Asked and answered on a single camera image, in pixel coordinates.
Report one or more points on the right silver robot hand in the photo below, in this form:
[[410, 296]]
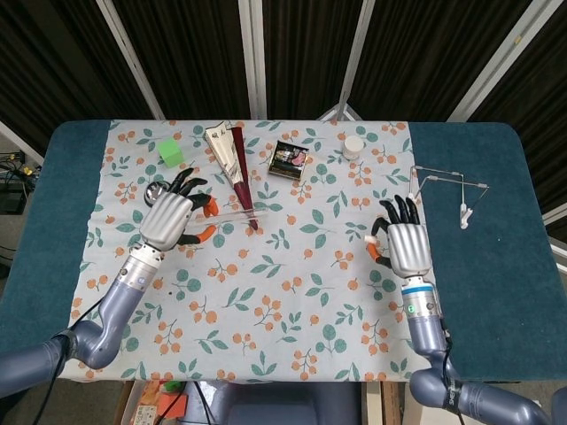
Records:
[[409, 248]]

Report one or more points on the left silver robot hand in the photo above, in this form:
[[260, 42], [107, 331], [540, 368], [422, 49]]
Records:
[[168, 217]]

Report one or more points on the clear glass test tube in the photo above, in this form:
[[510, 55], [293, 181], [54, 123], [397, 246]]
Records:
[[239, 215]]

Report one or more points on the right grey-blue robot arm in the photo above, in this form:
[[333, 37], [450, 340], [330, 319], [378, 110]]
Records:
[[425, 332]]

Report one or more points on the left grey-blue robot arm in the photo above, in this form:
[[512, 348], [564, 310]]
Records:
[[115, 314]]

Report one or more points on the round metal tin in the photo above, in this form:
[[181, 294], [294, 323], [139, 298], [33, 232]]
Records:
[[153, 192]]

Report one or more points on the green cube block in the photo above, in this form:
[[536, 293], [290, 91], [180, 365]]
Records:
[[171, 152]]

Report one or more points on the dark red folding fan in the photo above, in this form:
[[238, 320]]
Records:
[[241, 186]]

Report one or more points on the blue table cover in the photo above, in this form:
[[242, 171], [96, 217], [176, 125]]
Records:
[[487, 177]]

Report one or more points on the white round jar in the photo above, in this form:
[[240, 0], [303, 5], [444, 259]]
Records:
[[353, 147]]

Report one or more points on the black food tin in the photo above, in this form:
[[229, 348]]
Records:
[[288, 159]]

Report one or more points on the floral fruit print tablecloth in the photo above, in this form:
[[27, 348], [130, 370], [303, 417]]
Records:
[[288, 310]]

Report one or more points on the black equipment box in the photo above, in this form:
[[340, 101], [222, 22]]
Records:
[[11, 197]]

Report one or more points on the white board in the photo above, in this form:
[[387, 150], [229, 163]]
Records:
[[429, 414]]

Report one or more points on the white framed dark partition screen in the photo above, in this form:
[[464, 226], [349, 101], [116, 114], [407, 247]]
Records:
[[252, 44]]

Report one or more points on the cardboard box with orange items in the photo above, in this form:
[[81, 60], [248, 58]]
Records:
[[146, 411]]

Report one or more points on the grey-blue robot torso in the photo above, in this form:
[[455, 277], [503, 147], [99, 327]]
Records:
[[288, 407]]

